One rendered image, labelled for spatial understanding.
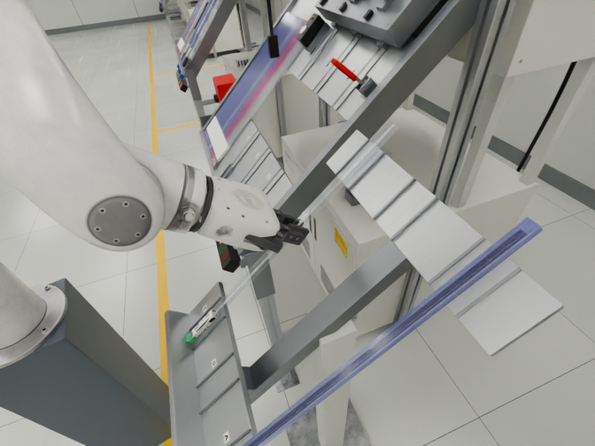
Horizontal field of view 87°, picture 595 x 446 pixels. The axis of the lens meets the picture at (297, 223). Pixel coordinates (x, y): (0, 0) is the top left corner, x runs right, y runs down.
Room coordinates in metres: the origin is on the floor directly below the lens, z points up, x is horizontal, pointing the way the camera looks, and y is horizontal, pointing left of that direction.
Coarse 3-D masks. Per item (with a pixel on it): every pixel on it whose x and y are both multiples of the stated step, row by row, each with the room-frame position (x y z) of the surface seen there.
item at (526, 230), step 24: (504, 240) 0.18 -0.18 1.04; (528, 240) 0.18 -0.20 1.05; (480, 264) 0.17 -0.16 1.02; (456, 288) 0.16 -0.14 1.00; (408, 312) 0.16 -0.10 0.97; (432, 312) 0.15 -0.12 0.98; (384, 336) 0.15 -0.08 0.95; (360, 360) 0.14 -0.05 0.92; (336, 384) 0.13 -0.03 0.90; (288, 408) 0.12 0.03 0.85; (312, 408) 0.12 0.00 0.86; (264, 432) 0.11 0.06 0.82
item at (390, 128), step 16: (384, 128) 0.39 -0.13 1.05; (368, 144) 0.39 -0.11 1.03; (352, 160) 0.38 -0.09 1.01; (336, 176) 0.38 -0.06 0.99; (336, 192) 0.36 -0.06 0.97; (320, 208) 0.36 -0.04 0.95; (304, 224) 0.35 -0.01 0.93; (272, 256) 0.33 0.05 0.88; (256, 272) 0.32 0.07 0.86; (240, 288) 0.31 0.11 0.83; (224, 304) 0.30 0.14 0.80; (192, 336) 0.28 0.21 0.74
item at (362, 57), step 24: (312, 0) 1.16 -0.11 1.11; (336, 48) 0.84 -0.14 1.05; (360, 48) 0.76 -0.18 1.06; (408, 48) 0.64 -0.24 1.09; (312, 72) 0.85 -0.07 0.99; (336, 72) 0.77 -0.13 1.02; (360, 72) 0.69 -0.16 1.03; (384, 72) 0.64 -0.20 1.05; (336, 96) 0.69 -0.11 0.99; (360, 96) 0.63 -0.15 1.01
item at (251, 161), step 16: (256, 128) 0.87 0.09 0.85; (240, 144) 0.87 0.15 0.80; (256, 144) 0.80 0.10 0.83; (224, 160) 0.88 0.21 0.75; (240, 160) 0.81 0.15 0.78; (256, 160) 0.74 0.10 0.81; (272, 160) 0.69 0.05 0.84; (224, 176) 0.79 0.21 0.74; (240, 176) 0.74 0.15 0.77; (256, 176) 0.69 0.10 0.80; (272, 176) 0.64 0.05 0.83; (288, 176) 0.61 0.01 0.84; (272, 192) 0.60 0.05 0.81
